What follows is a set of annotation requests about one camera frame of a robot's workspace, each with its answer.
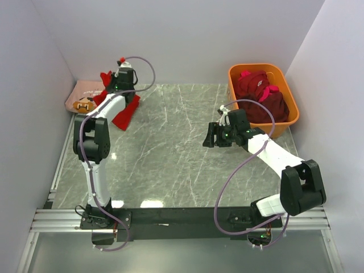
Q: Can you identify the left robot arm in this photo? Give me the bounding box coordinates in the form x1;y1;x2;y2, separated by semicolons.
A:
73;62;140;229

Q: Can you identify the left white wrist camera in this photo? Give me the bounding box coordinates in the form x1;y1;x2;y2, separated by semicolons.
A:
117;57;132;68

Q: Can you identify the dark red t-shirt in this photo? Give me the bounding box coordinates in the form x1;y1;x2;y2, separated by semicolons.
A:
237;90;290;123

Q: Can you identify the black base crossbar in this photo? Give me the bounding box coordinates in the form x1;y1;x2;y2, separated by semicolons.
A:
80;206;269;245

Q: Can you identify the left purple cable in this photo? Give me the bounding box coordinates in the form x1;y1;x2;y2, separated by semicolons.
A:
78;56;156;253

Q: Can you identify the orange plastic basket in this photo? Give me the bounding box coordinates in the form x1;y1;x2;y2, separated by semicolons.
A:
228;63;300;139

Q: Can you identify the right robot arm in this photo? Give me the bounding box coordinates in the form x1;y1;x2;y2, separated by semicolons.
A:
202;106;326;227

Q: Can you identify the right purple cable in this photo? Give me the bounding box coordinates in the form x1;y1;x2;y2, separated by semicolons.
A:
213;99;290;250

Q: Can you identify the bright red t-shirt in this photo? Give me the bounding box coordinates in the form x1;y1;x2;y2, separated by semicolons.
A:
93;71;140;131

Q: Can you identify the folded pink graphic t-shirt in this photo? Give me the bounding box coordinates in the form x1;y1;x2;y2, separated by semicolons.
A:
65;80;105;114

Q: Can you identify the aluminium rail frame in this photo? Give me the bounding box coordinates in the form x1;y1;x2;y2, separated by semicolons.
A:
18;113;342;272

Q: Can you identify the maroon t-shirt with pink collar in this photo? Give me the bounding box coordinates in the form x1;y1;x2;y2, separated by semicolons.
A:
234;71;279;102

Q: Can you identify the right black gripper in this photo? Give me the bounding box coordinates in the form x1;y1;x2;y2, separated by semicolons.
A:
202;122;238;148

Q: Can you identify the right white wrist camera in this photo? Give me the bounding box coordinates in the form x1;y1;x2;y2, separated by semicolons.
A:
218;105;230;126

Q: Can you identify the purple cable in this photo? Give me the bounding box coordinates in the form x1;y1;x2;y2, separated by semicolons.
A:
213;99;290;250
78;56;156;253

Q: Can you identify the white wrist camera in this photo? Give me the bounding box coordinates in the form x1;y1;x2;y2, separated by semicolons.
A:
117;57;132;68
218;105;230;126

